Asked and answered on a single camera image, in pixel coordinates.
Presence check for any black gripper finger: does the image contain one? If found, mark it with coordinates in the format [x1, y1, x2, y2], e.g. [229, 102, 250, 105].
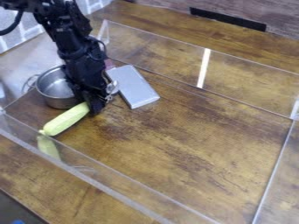
[71, 84, 86, 102]
[84, 91, 108, 116]

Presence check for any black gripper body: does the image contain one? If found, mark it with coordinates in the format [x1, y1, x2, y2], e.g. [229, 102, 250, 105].
[62, 43, 110, 101]

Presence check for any small steel pot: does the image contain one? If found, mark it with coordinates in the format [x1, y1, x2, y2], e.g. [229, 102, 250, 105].
[22, 65, 80, 109]

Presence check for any spoon with yellow handle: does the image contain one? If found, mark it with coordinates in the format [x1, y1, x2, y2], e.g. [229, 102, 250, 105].
[39, 101, 90, 137]

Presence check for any toy cleaver knife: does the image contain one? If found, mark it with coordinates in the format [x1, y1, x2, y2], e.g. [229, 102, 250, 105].
[104, 59, 161, 109]

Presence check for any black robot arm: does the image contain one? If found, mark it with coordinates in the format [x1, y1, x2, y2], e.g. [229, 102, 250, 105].
[0, 0, 108, 115]

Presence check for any clear acrylic table barrier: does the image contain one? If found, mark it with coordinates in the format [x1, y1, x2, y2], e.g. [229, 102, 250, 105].
[0, 21, 299, 224]

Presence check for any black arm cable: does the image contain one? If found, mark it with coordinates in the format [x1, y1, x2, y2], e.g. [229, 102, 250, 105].
[0, 8, 24, 37]

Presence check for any black wall strip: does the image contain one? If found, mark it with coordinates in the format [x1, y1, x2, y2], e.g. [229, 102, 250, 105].
[190, 7, 267, 32]

